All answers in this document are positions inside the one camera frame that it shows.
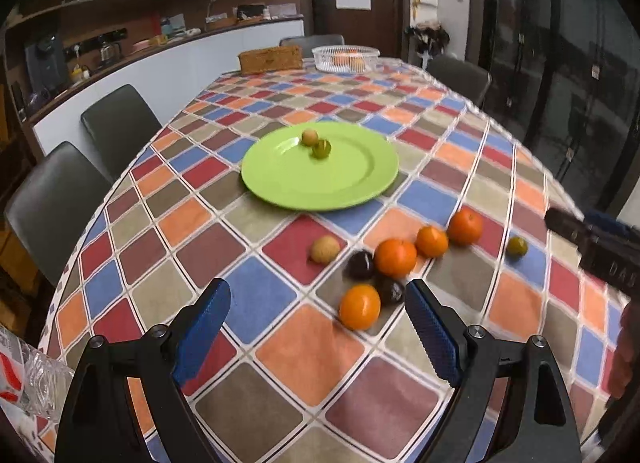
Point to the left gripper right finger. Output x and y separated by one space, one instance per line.
536 422

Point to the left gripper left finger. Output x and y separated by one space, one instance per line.
98 422

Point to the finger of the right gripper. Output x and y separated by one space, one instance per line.
568 227

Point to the green lime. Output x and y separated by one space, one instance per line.
517 247
321 149

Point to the large orange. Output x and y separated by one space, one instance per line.
395 258
465 227

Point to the small orange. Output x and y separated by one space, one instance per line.
360 307
431 241

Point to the dark plum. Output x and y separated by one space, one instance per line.
390 291
360 266

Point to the small orange front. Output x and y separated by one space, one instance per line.
360 307

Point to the tan longan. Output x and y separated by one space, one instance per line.
309 137
324 250

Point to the person's right hand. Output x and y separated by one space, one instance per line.
626 352

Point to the clear glass object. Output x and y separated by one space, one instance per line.
31 380

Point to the right side black chair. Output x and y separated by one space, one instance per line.
464 78

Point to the colourful checked tablecloth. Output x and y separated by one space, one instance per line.
284 381

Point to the near left black chair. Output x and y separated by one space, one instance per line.
53 206

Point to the green lime on plate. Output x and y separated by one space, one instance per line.
321 149

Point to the tan longan on plate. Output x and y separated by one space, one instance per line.
309 137

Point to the oranges in basket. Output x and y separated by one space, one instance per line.
349 61

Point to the white fruit basket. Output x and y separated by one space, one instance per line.
322 57

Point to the green plate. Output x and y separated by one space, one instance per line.
280 170

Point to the far end black chair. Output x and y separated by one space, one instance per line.
308 43

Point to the wicker box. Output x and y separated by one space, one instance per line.
271 59

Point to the black coffee machine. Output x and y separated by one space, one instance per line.
46 65

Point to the glass kettle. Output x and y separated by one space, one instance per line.
110 53

